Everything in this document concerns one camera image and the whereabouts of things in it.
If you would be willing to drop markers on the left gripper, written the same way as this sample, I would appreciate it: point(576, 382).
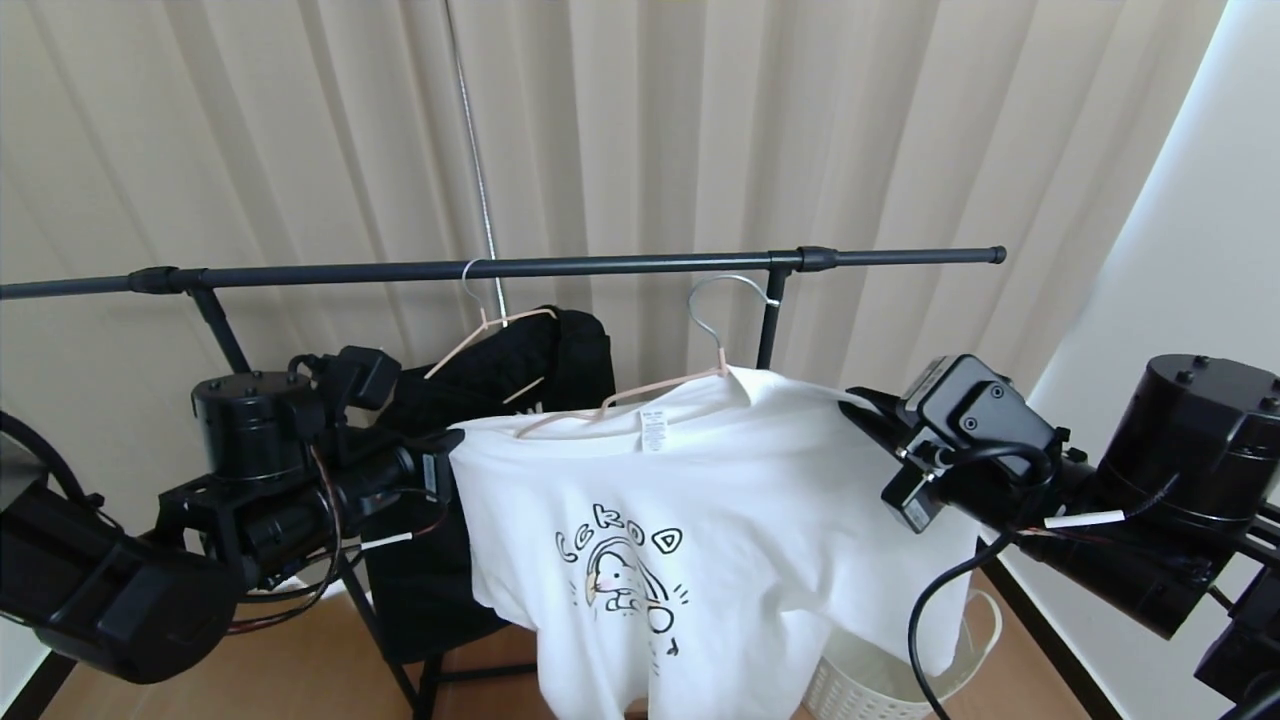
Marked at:
point(370, 480)

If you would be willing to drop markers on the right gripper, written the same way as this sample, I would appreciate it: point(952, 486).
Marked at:
point(980, 495)

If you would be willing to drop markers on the black shorts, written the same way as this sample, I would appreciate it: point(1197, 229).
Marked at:
point(420, 600)

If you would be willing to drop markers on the pink clothes hanger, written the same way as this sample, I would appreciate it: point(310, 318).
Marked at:
point(478, 335)
point(715, 340)

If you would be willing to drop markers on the white garment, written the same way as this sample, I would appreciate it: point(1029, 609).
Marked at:
point(750, 500)

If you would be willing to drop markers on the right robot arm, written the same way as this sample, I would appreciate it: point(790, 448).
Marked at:
point(1200, 450)

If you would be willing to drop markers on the black clothes rack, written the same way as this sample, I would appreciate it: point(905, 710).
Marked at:
point(300, 271)

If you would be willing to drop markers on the white laundry basket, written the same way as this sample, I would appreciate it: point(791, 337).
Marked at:
point(850, 690)

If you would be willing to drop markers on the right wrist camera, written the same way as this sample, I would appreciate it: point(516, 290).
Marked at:
point(975, 405)

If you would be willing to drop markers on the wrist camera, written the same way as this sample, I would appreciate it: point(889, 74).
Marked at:
point(975, 405)
point(360, 375)

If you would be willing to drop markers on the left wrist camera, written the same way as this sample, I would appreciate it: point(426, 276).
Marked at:
point(360, 375)

